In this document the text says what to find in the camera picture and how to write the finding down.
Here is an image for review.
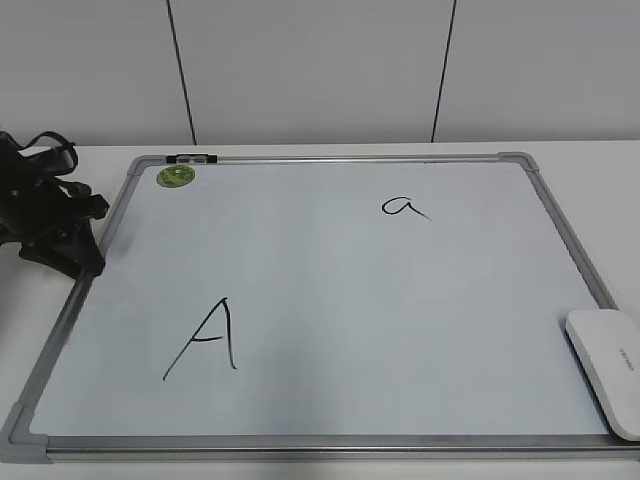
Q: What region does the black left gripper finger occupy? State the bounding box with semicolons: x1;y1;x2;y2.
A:
19;222;106;278
59;180;109;221

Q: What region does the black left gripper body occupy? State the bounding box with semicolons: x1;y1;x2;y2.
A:
1;131;78;244

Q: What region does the white board eraser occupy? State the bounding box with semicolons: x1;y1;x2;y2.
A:
565;309;639;442

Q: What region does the round green magnet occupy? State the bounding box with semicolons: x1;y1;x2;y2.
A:
156;165;196;189

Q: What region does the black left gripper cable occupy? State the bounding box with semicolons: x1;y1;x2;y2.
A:
10;131;79;176

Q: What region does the white board with grey frame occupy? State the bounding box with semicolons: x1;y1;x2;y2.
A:
1;152;639;464

